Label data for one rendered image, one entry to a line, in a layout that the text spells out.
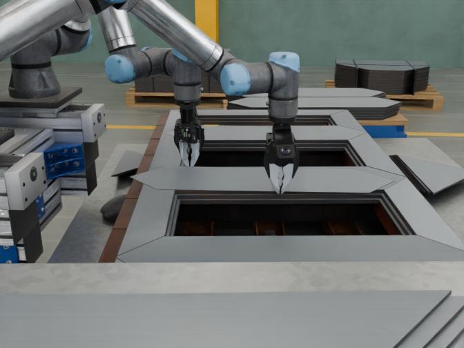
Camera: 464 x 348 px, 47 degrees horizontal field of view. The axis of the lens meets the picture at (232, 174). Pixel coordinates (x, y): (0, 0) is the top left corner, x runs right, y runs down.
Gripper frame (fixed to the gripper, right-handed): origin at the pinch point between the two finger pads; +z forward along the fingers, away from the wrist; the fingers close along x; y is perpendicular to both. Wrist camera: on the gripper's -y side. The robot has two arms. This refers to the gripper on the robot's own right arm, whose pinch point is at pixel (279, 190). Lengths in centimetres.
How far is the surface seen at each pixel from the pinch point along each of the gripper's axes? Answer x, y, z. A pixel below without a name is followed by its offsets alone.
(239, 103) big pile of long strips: 8, 101, 1
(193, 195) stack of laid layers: 22.9, 1.7, 2.0
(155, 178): 34.0, 10.5, 0.6
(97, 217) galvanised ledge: 54, 21, 18
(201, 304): 17, -83, -21
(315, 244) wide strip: -4.9, -28.4, 0.7
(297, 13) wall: -95, 704, 7
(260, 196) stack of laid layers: 5.0, 1.6, 2.4
